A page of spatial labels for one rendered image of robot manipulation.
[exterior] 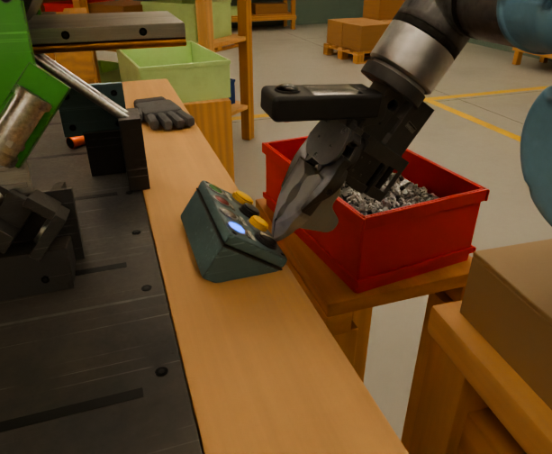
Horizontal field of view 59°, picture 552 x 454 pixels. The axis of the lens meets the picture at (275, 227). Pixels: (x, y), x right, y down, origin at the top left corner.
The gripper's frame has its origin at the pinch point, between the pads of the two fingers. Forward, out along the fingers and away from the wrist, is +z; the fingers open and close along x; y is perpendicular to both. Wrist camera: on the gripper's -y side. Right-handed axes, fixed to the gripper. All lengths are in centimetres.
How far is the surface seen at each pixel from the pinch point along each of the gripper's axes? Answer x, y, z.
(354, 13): 910, 433, -208
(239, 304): -6.6, -2.4, 7.1
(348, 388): -20.0, 2.1, 3.9
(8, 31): 12.4, -30.7, -2.7
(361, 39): 522, 273, -112
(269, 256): -2.2, 0.1, 2.6
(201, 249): 1.7, -5.4, 6.5
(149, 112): 58, -5, 6
